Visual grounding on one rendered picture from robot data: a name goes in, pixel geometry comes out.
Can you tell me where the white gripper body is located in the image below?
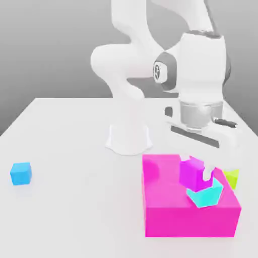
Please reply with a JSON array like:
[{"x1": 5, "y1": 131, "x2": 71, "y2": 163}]
[{"x1": 166, "y1": 120, "x2": 240, "y2": 162}]

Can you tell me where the small cyan cube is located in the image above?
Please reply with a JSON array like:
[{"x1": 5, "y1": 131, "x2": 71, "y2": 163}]
[{"x1": 186, "y1": 177, "x2": 224, "y2": 209}]

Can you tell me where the small purple cube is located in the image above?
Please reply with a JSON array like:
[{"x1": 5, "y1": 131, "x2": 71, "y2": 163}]
[{"x1": 179, "y1": 156, "x2": 214, "y2": 194}]

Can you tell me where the small blue cube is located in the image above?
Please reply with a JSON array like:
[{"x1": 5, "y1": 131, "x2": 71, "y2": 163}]
[{"x1": 10, "y1": 162, "x2": 33, "y2": 186}]

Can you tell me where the small yellow-green cube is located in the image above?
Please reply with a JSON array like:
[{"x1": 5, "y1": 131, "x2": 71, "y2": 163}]
[{"x1": 222, "y1": 169, "x2": 240, "y2": 190}]

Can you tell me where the large pink box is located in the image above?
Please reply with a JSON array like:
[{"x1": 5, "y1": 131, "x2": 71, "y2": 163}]
[{"x1": 142, "y1": 154, "x2": 242, "y2": 238}]

